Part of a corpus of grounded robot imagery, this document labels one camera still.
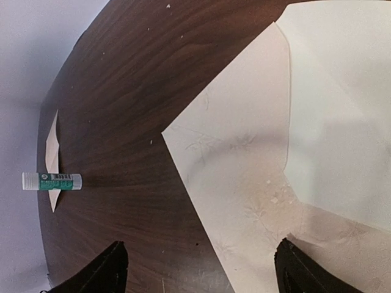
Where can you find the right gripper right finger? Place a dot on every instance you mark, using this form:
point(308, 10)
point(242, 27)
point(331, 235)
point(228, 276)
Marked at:
point(297, 272)

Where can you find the green white glue stick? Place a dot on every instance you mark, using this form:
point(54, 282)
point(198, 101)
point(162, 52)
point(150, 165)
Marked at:
point(51, 181)

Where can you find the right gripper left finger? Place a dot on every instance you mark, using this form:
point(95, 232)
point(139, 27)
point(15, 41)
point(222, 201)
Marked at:
point(105, 273)

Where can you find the beige envelope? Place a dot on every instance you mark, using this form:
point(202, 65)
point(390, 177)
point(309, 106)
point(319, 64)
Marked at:
point(292, 140)

